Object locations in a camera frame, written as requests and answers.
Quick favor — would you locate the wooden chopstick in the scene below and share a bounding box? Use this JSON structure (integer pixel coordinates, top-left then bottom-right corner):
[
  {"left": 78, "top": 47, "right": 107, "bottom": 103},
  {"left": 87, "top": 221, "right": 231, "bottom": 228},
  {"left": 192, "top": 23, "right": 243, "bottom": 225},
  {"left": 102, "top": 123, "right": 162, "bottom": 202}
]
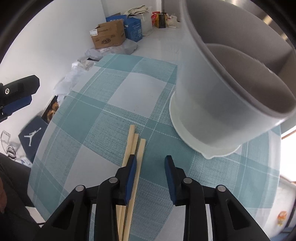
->
[
  {"left": 116, "top": 125, "right": 135, "bottom": 240},
  {"left": 122, "top": 138, "right": 146, "bottom": 241},
  {"left": 119, "top": 133, "right": 139, "bottom": 240}
]

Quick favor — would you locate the person's left hand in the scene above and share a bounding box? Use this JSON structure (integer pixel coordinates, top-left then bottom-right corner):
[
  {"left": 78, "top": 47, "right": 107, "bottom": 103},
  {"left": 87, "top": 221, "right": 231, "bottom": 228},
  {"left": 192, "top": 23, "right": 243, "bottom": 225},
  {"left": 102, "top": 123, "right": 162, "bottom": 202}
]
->
[{"left": 0, "top": 179, "right": 7, "bottom": 213}]

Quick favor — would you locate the navy jordan shoe box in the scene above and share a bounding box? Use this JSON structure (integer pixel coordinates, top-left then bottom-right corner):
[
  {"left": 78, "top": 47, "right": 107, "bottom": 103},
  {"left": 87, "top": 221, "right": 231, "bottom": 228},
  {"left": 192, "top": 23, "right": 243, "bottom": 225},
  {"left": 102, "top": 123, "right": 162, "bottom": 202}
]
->
[{"left": 18, "top": 116, "right": 48, "bottom": 163}]

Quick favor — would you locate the brown shoe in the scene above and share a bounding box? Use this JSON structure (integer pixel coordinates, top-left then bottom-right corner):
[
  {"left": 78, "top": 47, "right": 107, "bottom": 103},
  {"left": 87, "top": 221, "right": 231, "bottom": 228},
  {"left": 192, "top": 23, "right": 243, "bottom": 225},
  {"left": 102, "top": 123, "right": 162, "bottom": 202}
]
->
[
  {"left": 52, "top": 102, "right": 59, "bottom": 111},
  {"left": 47, "top": 109, "right": 56, "bottom": 123}
]

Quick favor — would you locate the white plastic bag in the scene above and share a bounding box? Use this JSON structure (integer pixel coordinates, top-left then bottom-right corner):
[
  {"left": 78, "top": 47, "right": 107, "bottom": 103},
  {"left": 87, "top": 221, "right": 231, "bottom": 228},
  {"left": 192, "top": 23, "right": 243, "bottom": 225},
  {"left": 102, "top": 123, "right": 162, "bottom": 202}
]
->
[{"left": 53, "top": 58, "right": 95, "bottom": 106}]

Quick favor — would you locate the teal white checkered cloth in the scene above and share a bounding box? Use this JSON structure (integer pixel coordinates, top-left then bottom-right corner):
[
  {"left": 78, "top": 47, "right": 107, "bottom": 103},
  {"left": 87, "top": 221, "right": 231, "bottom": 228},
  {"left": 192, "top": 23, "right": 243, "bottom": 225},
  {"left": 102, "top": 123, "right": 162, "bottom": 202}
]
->
[{"left": 28, "top": 54, "right": 281, "bottom": 240}]

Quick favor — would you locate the brown cardboard box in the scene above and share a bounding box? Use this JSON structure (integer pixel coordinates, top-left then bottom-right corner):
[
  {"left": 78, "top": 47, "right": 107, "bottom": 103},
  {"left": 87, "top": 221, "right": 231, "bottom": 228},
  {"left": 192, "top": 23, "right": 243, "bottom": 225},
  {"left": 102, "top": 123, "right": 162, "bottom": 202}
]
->
[{"left": 90, "top": 20, "right": 126, "bottom": 49}]

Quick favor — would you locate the grey plastic parcel bag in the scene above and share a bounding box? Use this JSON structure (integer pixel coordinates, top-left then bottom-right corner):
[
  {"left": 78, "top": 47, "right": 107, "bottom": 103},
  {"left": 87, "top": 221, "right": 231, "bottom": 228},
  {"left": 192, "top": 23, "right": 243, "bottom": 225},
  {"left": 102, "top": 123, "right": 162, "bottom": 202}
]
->
[{"left": 85, "top": 39, "right": 138, "bottom": 61}]

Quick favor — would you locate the white grey utensil holder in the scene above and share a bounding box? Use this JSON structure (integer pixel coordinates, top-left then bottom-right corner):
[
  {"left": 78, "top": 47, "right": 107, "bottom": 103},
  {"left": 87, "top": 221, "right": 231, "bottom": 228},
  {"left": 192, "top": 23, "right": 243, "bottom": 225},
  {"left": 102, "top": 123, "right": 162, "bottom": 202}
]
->
[{"left": 170, "top": 1, "right": 295, "bottom": 159}]

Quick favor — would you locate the blue cardboard box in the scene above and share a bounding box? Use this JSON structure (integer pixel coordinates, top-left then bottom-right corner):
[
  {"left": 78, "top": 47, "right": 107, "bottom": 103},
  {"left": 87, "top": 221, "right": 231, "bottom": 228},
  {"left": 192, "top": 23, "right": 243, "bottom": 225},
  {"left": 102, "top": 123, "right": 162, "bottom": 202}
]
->
[{"left": 106, "top": 15, "right": 142, "bottom": 42}]

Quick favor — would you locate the cream cloth bag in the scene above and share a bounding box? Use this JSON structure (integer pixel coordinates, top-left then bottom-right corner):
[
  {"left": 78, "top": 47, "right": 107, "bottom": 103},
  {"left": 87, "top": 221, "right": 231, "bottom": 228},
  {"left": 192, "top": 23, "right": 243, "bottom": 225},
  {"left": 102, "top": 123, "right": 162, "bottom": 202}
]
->
[{"left": 124, "top": 4, "right": 151, "bottom": 16}]

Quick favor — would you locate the beige tote bag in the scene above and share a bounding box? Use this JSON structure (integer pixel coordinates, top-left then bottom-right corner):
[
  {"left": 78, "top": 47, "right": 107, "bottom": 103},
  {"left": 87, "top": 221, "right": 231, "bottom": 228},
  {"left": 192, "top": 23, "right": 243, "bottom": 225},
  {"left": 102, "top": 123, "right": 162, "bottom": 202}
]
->
[{"left": 166, "top": 14, "right": 179, "bottom": 28}]

